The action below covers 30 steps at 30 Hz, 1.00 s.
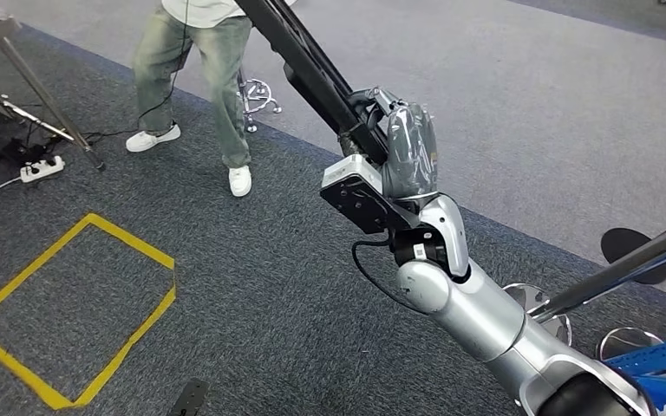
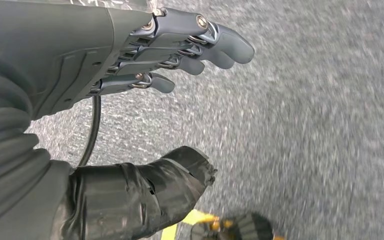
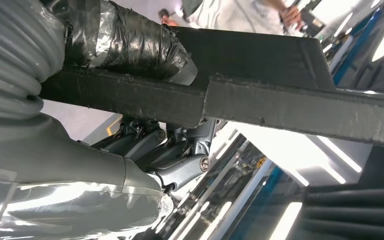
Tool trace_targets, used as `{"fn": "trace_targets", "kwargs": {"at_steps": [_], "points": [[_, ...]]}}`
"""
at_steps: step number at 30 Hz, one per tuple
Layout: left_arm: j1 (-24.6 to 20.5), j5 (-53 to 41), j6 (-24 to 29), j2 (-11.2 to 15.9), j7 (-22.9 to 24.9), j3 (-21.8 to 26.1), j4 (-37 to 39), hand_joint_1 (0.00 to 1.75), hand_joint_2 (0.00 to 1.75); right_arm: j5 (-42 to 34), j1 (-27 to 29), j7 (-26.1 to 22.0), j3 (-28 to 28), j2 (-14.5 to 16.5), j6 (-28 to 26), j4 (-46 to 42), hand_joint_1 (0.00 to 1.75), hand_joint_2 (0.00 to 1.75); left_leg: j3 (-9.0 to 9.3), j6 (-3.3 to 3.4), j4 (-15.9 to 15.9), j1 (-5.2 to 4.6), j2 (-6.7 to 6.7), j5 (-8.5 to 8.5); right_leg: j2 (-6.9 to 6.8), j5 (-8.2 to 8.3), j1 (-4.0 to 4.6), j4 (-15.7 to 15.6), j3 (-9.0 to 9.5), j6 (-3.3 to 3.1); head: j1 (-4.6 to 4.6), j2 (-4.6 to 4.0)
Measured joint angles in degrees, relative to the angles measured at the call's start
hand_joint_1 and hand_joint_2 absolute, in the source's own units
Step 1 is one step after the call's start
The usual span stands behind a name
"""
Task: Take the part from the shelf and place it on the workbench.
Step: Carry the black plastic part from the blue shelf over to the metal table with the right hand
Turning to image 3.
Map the person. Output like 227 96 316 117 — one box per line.
157 8 180 27
180 0 307 37

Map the black ribbed panel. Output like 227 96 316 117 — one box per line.
296 185 384 240

